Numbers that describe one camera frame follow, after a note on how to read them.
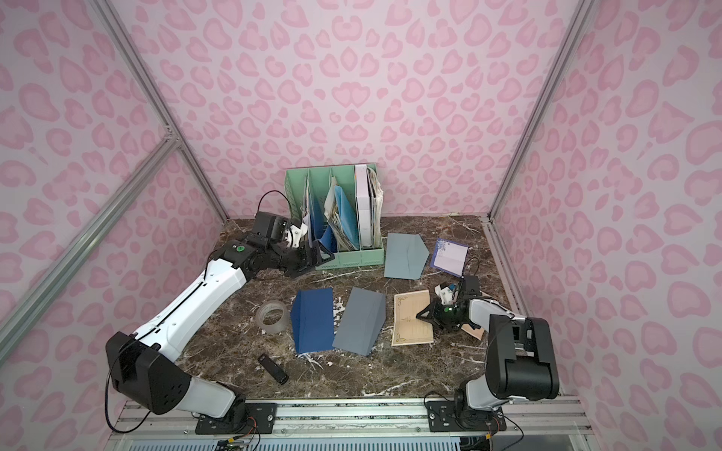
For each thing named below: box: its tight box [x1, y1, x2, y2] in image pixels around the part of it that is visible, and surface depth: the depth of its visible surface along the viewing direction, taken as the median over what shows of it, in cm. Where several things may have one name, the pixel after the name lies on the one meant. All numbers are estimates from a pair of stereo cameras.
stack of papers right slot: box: [366, 164, 385, 249], surface depth 97 cm
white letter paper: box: [434, 240, 469, 277], surface depth 109 cm
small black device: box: [257, 353, 289, 386], surface depth 82 cm
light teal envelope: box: [383, 233, 430, 281], surface depth 109 cm
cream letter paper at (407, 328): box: [391, 289, 434, 346], surface depth 91 cm
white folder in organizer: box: [354, 163, 374, 249], surface depth 99 cm
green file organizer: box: [283, 163, 385, 270], surface depth 100 cm
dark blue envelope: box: [291, 287, 335, 355], surface depth 93 cm
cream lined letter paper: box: [460, 323, 486, 342], surface depth 87 cm
